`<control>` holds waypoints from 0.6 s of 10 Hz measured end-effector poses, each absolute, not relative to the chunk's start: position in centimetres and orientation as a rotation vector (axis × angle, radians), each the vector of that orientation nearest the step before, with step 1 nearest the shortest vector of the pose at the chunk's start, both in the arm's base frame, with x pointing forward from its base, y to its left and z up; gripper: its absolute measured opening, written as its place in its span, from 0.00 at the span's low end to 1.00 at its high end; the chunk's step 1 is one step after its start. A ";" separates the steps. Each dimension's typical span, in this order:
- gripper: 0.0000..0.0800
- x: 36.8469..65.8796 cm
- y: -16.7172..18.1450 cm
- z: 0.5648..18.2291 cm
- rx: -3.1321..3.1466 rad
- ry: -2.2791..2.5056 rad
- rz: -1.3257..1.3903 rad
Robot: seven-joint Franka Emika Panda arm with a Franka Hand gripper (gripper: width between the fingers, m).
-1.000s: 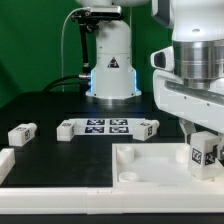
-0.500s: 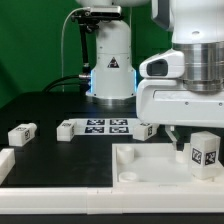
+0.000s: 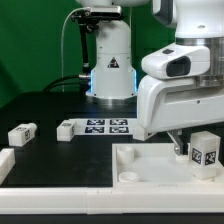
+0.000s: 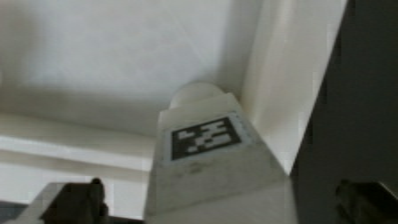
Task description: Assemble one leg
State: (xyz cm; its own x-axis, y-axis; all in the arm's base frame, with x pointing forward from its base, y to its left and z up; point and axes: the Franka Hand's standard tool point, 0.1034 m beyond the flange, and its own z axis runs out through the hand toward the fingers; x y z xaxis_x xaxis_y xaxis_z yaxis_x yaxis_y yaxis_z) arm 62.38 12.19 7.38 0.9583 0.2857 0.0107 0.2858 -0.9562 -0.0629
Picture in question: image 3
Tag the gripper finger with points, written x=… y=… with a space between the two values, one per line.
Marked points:
x=178 y=144

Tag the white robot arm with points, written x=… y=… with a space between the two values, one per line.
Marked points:
x=184 y=76

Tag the white left fence piece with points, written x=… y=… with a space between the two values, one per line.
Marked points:
x=7 y=161

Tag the white square tabletop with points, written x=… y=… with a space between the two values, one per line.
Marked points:
x=156 y=164

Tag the white marker base plate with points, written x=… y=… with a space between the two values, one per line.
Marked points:
x=104 y=126

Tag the black camera stand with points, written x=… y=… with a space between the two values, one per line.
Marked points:
x=86 y=25

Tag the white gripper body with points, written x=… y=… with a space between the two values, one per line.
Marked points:
x=177 y=104

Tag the white front fence rail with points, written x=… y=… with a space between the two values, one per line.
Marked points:
x=162 y=199

